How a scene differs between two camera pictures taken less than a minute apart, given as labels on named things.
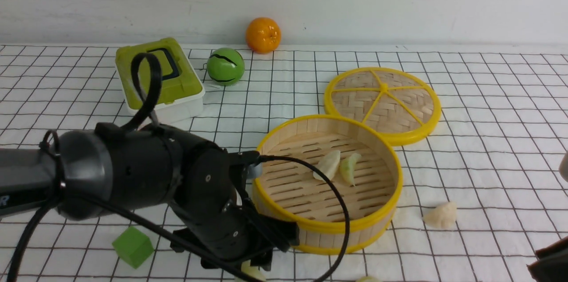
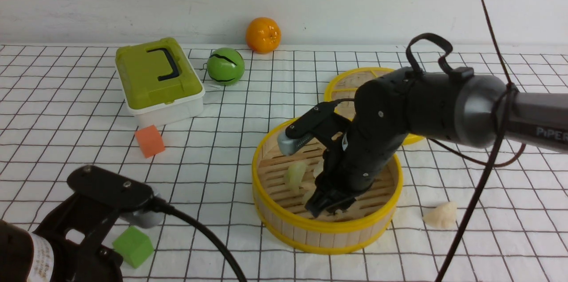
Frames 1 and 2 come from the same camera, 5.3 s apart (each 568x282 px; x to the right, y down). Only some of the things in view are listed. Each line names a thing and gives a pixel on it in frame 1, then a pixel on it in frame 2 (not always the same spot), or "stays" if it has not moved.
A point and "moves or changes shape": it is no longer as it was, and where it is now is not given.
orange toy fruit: [263, 35] stays
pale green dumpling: [347, 167] moves or changes shape
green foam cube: [133, 246] stays
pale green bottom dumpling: [253, 271] to [295, 173]
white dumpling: [443, 216] stays
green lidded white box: [181, 93] stays
